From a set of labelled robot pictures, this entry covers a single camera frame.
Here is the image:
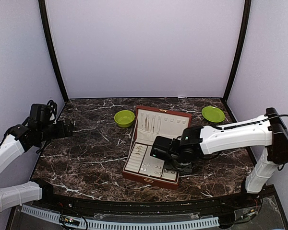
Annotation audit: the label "white slotted cable duct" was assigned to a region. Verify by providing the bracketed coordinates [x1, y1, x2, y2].
[21, 205, 220, 230]

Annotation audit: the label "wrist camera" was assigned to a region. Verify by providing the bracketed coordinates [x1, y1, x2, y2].
[150, 136, 180, 161]
[29, 100, 57, 125]

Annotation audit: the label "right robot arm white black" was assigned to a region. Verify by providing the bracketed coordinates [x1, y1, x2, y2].
[150, 107, 288, 208]

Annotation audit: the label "gold necklaces in lid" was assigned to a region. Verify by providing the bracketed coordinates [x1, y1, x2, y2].
[140, 114, 163, 134]

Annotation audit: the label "small circuit board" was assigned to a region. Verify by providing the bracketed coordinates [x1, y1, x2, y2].
[59, 215, 80, 226]

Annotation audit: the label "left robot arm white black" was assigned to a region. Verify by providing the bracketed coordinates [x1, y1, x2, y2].
[0, 100, 74, 213]

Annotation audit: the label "red jewelry box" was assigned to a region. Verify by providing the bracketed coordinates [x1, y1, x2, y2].
[122, 106, 192, 190]

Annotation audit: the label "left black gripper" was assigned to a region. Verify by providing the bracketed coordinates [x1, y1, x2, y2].
[38, 119, 73, 142]

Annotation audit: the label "green bowl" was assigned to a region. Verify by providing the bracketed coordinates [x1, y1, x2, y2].
[114, 110, 135, 128]

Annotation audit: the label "red jewelry tray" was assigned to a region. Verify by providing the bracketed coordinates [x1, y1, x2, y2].
[123, 142, 179, 182]

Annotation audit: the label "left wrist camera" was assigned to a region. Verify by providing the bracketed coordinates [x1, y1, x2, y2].
[29, 100, 57, 125]

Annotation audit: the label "green plate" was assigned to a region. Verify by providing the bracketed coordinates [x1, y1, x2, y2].
[201, 106, 225, 123]

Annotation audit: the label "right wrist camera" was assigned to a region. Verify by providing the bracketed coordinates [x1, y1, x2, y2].
[150, 136, 180, 161]

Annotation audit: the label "right black frame post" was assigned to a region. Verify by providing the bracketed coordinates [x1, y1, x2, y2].
[222, 0, 252, 103]

